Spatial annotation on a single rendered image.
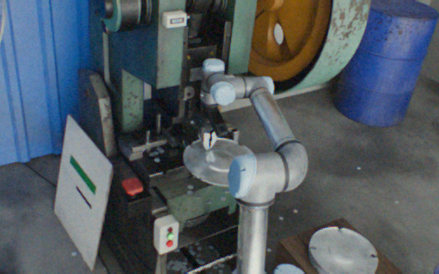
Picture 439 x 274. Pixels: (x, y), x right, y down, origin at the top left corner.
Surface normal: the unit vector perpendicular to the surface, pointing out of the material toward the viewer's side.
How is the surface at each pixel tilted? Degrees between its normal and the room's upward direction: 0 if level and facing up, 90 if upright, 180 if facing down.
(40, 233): 0
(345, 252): 0
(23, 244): 0
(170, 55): 90
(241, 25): 90
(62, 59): 90
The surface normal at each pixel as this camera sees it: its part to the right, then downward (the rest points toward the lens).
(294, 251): 0.10, -0.84
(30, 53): 0.55, 0.50
